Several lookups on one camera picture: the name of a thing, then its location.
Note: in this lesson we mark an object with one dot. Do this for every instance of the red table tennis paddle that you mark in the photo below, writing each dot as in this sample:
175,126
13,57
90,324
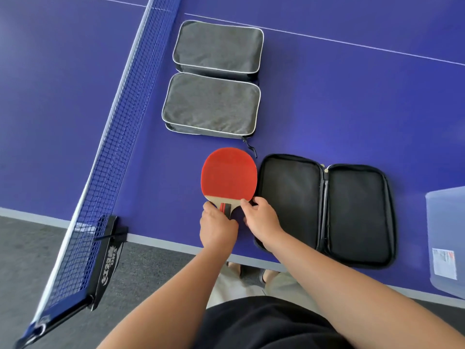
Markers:
229,174

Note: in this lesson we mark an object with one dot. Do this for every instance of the translucent plastic storage box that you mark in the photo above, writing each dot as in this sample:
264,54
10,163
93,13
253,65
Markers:
445,236

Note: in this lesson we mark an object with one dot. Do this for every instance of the person's right forearm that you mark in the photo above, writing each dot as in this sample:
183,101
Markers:
348,294

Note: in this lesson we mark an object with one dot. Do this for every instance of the grey zipped paddle case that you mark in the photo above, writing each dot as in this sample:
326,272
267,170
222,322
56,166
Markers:
218,47
210,105

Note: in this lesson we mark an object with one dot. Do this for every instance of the open black paddle case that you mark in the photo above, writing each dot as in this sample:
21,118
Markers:
358,214

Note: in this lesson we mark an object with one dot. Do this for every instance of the blue table tennis net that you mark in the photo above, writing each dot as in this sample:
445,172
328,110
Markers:
120,116

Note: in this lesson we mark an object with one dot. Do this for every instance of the person's left hand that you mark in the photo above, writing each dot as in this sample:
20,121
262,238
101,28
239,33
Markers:
218,230

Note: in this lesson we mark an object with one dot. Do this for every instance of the person's left thumb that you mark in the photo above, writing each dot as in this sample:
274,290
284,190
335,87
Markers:
232,223

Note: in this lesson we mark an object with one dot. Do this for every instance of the person's right hand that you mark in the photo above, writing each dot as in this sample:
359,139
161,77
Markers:
263,223

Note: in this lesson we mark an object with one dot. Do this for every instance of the person's left forearm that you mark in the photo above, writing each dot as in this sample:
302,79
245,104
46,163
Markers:
170,305

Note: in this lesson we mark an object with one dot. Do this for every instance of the person's black shirt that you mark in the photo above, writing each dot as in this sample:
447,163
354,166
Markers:
268,327

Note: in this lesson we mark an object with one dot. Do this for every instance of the black net post clamp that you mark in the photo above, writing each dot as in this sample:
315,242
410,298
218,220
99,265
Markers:
109,259

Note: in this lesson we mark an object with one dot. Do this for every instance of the person's beige shorts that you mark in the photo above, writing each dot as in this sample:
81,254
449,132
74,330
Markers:
232,287

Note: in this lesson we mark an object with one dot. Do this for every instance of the person's right thumb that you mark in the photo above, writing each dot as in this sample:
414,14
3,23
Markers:
245,207

